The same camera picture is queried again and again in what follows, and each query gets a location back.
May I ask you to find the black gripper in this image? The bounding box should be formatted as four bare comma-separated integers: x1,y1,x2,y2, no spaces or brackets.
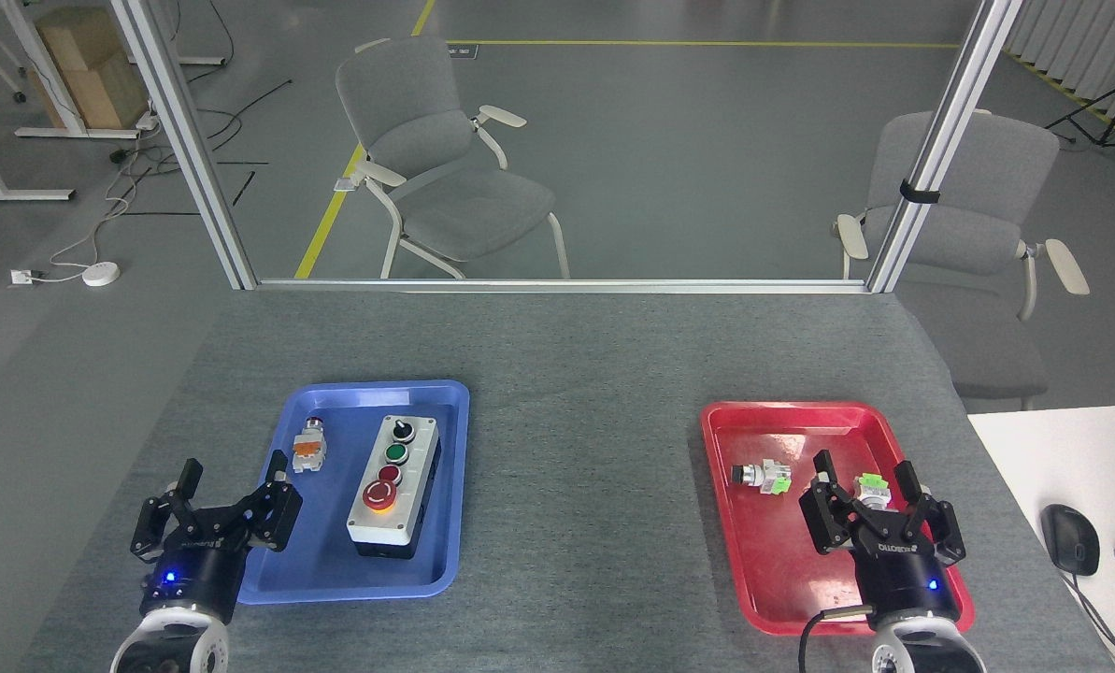
798,450,967,620
130,451,303,625

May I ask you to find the black knob selector switch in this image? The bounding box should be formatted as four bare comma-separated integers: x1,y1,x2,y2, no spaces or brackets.
731,460,793,496

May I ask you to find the white pleated curtain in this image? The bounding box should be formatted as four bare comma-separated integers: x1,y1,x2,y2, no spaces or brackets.
1004,0,1115,150

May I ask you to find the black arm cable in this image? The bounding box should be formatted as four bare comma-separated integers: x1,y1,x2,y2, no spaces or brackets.
797,605,874,673

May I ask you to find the white floor cable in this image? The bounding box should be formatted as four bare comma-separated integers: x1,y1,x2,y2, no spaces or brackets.
32,140,161,281

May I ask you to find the grey four-button control box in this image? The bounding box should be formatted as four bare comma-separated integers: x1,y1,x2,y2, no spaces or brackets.
347,414,442,560

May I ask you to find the white desk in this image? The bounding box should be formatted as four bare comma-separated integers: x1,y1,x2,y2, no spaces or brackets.
968,404,1115,673

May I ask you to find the black floor cable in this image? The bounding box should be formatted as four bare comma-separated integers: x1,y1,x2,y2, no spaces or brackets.
111,79,293,188

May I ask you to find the grey chair behind post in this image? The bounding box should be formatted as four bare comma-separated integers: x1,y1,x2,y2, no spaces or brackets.
834,109,1091,323

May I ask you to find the grey chair with full legs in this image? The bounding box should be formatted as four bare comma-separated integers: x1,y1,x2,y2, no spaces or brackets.
335,36,572,280

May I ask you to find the silver post without strap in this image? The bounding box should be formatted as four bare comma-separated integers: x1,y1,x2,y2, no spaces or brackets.
108,0,259,291

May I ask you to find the silver post with strap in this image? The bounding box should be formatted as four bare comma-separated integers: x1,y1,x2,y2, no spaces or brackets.
865,0,1025,294

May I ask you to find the brown cardboard box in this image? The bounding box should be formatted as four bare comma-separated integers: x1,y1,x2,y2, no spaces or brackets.
34,7,150,130

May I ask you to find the red plastic tray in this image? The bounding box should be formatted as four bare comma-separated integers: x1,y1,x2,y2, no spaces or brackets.
700,402,976,637

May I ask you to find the black computer mouse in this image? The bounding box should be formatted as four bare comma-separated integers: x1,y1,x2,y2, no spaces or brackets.
1041,504,1101,577

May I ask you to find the orange-base push button switch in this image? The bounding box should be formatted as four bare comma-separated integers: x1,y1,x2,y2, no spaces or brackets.
293,417,328,474

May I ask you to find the silver horizontal rail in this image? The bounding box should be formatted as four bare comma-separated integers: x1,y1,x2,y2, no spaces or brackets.
256,278,871,294

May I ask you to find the blue plastic tray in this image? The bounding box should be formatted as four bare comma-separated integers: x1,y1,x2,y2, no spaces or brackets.
236,379,471,605

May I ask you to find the black mouse cable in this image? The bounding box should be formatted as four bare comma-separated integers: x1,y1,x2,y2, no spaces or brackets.
1062,570,1115,673

